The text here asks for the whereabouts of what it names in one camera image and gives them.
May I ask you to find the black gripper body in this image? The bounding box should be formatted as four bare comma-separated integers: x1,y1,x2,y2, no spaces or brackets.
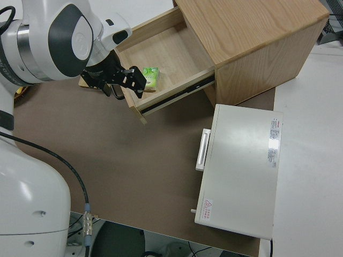
81,54,123,89

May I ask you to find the brown table mat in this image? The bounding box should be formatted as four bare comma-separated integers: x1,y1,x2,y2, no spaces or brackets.
12,77,277,257

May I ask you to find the light wooden drawer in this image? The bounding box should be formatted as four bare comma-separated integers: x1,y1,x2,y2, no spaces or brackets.
78,6,217,126

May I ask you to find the small green carton box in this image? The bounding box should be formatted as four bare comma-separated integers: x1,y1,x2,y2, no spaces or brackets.
141,66,161,94

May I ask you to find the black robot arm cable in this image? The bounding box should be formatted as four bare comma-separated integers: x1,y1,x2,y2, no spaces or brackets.
0,6,94,257

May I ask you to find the dark round stool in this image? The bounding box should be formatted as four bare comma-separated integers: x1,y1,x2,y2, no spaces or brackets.
91,221,146,257

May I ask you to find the white toaster oven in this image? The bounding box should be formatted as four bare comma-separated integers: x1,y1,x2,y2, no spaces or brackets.
190,103,284,240

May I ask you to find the oak wooden cabinet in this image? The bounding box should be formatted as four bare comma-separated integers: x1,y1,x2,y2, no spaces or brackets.
173,0,330,107

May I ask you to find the black background equipment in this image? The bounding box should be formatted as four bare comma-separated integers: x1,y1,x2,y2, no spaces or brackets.
317,0,343,46

